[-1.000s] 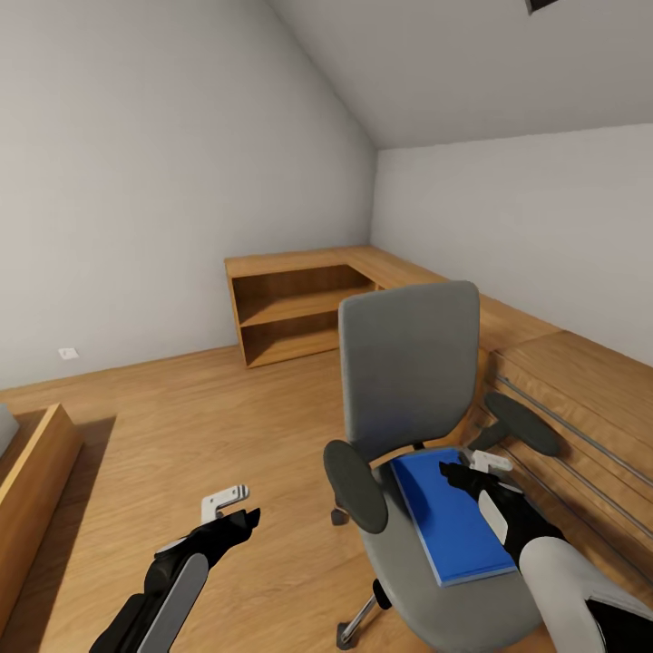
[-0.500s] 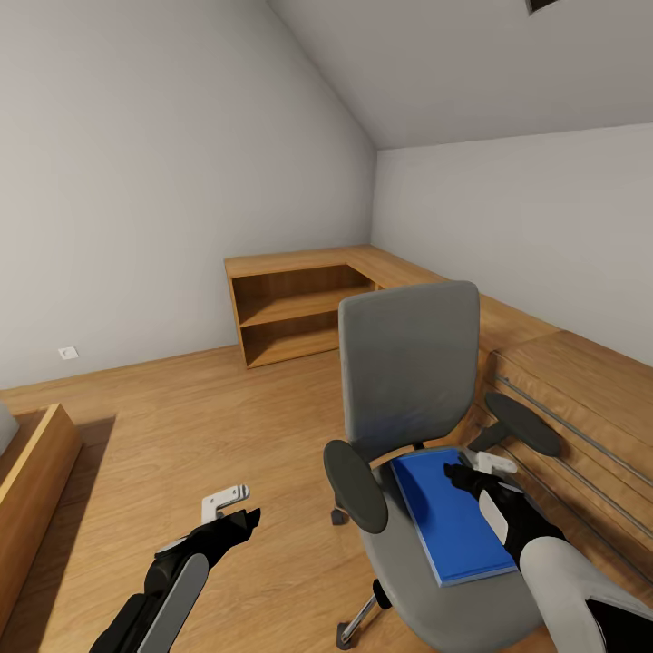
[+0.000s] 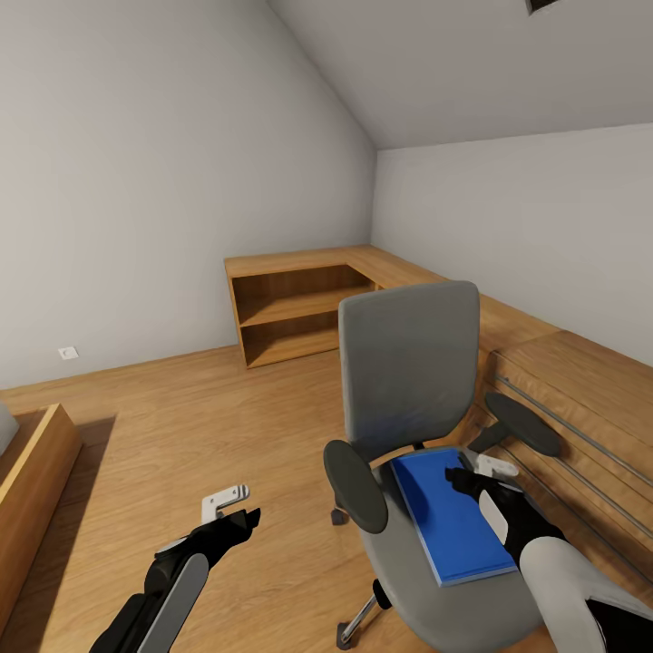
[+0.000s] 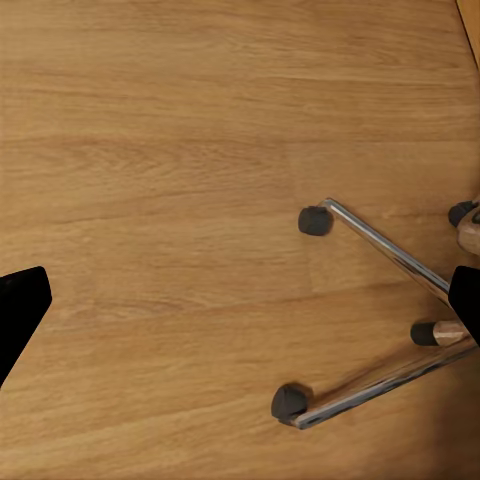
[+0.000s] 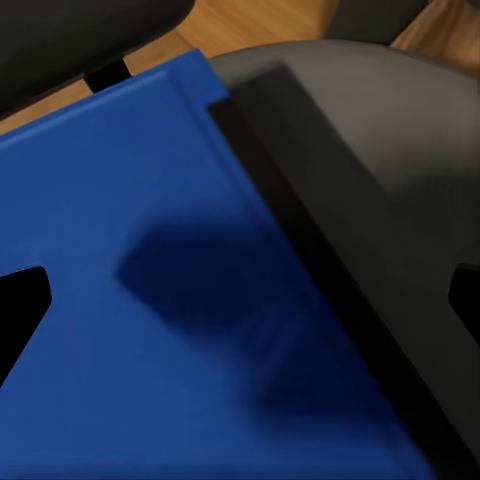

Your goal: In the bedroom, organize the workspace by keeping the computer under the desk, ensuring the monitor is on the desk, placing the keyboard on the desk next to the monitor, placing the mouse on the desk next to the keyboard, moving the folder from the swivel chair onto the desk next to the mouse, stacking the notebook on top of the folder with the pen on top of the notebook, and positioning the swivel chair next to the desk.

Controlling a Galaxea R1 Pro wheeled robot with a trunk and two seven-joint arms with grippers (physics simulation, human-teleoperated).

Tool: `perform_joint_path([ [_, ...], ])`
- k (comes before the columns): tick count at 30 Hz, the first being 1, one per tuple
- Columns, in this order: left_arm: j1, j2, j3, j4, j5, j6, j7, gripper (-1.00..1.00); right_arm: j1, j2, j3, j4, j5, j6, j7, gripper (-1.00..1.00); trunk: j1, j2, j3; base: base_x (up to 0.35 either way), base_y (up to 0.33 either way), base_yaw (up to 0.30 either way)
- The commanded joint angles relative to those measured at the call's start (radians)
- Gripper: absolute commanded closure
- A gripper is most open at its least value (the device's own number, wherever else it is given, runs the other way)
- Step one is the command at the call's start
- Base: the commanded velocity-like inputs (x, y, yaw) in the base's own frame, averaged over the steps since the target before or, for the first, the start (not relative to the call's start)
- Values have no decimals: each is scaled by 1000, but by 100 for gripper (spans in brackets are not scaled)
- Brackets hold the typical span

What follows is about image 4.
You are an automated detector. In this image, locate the swivel chair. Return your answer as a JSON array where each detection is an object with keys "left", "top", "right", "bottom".
[{"left": 271, "top": 196, "right": 480, "bottom": 430}]

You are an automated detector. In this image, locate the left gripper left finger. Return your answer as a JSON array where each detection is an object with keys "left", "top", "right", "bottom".
[{"left": 0, "top": 266, "right": 52, "bottom": 386}]

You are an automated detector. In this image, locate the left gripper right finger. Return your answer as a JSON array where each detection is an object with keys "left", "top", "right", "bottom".
[{"left": 448, "top": 265, "right": 480, "bottom": 347}]

